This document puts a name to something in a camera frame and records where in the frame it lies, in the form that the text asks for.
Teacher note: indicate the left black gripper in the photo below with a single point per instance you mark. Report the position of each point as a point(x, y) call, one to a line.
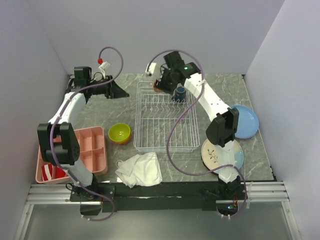
point(114, 91)

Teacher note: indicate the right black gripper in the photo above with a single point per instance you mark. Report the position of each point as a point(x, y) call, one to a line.
point(160, 83)

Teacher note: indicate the pink compartment tray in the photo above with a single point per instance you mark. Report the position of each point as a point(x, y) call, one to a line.
point(92, 153)

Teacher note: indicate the yellow-green bowl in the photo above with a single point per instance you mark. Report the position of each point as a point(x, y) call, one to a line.
point(119, 129)

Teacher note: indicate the white wire dish rack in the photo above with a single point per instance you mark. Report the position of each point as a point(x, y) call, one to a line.
point(156, 114)

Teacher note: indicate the aluminium rail frame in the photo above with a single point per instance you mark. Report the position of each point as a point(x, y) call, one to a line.
point(59, 194)

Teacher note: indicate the red item in tray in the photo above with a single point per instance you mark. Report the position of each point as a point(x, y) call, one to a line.
point(58, 173)

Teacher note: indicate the white cloth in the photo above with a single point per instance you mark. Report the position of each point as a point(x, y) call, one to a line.
point(140, 170)

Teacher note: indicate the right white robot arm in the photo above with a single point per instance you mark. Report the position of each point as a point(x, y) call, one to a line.
point(223, 119)

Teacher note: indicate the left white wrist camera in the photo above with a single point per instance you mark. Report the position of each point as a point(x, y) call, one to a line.
point(102, 68)

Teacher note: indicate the pink printed ceramic mug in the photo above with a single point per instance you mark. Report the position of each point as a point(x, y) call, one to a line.
point(156, 86)

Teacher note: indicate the red white striped item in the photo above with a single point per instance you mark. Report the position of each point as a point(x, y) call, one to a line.
point(47, 172)

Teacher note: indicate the light blue plate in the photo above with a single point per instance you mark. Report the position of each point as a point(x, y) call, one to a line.
point(248, 122)

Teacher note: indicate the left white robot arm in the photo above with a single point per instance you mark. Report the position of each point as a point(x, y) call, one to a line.
point(58, 144)

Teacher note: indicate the beige blue leaf plate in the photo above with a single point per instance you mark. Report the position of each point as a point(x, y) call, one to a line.
point(213, 157)

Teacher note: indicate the black base beam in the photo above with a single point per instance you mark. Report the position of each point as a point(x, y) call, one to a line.
point(202, 195)

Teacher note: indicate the dark blue ceramic mug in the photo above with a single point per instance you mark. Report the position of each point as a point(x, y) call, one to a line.
point(179, 95)

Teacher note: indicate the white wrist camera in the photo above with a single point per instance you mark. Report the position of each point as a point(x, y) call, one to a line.
point(151, 69)
point(102, 68)

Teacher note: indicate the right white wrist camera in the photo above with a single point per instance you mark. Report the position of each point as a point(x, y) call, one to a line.
point(151, 69)

